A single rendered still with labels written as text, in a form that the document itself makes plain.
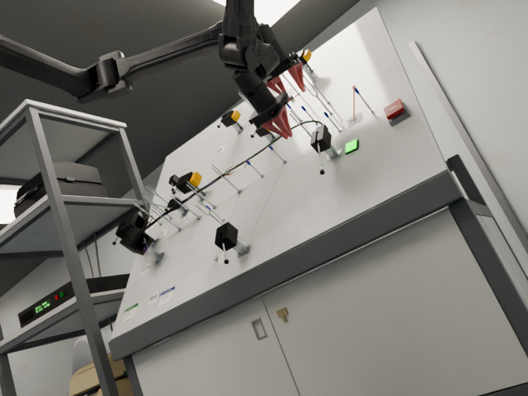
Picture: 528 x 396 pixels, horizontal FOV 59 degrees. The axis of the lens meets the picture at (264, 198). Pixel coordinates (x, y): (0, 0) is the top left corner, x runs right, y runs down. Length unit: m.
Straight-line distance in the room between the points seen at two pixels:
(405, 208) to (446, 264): 0.16
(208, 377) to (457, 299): 0.75
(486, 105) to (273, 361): 2.42
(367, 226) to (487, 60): 2.37
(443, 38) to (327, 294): 2.54
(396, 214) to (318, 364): 0.44
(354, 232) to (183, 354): 0.68
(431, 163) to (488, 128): 2.17
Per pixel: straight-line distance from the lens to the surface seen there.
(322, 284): 1.23
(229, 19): 1.09
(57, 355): 6.78
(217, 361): 1.45
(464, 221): 1.13
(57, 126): 2.22
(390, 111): 1.31
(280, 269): 1.24
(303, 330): 1.28
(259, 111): 1.15
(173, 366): 1.56
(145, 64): 1.27
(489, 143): 3.29
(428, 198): 1.10
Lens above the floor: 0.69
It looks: 16 degrees up
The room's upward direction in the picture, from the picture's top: 23 degrees counter-clockwise
